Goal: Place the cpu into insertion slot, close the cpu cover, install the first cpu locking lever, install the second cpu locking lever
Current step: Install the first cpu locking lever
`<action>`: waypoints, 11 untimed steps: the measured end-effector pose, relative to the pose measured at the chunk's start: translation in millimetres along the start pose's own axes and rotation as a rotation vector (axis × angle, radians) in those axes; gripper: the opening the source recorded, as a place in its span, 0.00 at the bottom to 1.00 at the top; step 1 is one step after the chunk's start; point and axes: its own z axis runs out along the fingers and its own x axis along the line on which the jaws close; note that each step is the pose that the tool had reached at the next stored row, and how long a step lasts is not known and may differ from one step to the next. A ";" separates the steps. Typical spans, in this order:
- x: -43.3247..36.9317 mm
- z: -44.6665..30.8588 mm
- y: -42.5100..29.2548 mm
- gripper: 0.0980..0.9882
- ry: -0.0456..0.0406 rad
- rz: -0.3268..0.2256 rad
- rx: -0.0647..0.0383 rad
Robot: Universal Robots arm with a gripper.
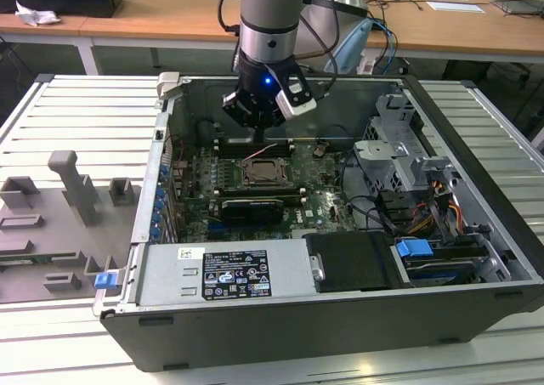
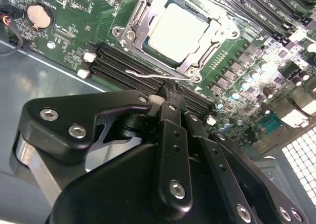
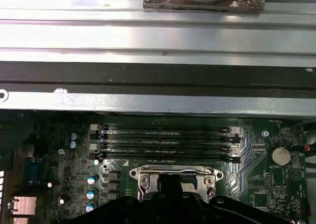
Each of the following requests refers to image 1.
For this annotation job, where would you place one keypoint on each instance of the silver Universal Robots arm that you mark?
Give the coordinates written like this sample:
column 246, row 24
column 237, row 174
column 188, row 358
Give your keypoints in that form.
column 268, row 19

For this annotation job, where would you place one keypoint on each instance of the CPU socket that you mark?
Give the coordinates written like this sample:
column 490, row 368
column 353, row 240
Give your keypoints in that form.
column 291, row 183

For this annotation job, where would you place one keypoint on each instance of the row of blue slot tabs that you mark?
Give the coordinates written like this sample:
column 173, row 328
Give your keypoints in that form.
column 158, row 206

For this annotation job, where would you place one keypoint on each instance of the grey case side latch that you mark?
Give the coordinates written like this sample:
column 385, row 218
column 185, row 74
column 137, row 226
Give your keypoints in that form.
column 168, row 85

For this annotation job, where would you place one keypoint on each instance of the wooden desk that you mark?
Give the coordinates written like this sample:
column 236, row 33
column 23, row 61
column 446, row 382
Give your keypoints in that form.
column 170, row 19

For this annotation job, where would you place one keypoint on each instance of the small white adapter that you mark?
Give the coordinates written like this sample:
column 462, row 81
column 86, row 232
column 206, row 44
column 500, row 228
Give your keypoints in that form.
column 366, row 65

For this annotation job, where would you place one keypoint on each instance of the black graphics card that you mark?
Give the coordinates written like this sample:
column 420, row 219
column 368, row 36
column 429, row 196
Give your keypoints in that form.
column 253, row 210

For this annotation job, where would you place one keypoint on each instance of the green motherboard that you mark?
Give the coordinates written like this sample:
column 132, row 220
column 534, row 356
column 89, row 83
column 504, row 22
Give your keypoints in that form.
column 323, row 206

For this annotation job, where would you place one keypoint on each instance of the silver metal drive cage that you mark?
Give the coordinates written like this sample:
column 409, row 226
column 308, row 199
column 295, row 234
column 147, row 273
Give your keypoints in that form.
column 387, row 155

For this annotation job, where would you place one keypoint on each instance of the black plastic air shroud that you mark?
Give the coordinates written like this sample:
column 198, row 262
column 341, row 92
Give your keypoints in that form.
column 348, row 262

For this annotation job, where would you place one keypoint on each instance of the grey power supply unit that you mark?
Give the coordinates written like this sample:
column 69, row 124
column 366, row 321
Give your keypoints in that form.
column 170, row 274

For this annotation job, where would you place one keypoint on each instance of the white paper sheet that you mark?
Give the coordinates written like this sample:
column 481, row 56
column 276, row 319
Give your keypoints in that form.
column 457, row 7

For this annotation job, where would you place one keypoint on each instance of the crumpled white paper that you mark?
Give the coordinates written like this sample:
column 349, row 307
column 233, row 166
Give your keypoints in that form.
column 36, row 15

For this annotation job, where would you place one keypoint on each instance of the hard disk in blue carrier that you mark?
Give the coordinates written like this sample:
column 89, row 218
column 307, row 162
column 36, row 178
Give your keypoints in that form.
column 414, row 247

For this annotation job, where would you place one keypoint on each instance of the blue case latch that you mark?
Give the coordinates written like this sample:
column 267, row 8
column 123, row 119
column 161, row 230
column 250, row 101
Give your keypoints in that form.
column 105, row 281

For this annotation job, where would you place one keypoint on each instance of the grey parts rack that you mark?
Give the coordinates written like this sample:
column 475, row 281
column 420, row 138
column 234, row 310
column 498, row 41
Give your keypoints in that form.
column 51, row 232

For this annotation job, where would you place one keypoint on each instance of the black open PC case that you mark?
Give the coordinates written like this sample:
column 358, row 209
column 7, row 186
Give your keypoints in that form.
column 297, row 334

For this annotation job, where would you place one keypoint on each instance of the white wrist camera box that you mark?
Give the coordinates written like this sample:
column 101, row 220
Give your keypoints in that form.
column 297, row 102

